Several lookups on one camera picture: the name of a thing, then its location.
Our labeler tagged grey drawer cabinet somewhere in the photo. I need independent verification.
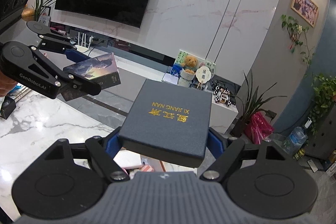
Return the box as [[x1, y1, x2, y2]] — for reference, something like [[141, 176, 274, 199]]
[[305, 106, 336, 160]]

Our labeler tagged water jug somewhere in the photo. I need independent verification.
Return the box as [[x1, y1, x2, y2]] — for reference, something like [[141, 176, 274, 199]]
[[281, 126, 307, 156]]

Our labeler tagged purple card box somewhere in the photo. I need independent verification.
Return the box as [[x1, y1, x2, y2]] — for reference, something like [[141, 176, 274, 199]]
[[63, 53, 121, 90]]

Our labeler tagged potted green plant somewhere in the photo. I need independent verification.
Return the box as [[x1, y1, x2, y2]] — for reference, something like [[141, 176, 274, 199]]
[[230, 72, 286, 138]]

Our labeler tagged pink plastic bag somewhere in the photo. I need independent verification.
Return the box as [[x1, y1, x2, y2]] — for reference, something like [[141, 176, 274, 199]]
[[244, 112, 274, 144]]

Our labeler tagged black barcode box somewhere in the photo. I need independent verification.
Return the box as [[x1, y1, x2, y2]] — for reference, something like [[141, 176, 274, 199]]
[[1, 96, 16, 119]]

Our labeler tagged white wifi router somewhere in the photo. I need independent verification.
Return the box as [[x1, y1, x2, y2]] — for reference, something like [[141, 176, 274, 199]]
[[74, 32, 93, 53]]

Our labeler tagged dark navy gift box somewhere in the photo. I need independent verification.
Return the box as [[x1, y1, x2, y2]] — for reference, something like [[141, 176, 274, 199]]
[[119, 79, 212, 168]]

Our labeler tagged round paper fan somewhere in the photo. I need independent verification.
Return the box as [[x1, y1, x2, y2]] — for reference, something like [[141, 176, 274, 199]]
[[195, 66, 211, 90]]

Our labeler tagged framed wall picture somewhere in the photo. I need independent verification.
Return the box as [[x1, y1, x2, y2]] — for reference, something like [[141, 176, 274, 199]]
[[291, 0, 319, 27]]

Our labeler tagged person left hand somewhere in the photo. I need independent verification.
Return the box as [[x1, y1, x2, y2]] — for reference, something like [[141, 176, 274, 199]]
[[0, 72, 17, 97]]

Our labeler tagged teddy bear on shelf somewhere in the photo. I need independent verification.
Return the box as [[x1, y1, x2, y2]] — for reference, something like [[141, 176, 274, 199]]
[[181, 55, 198, 73]]

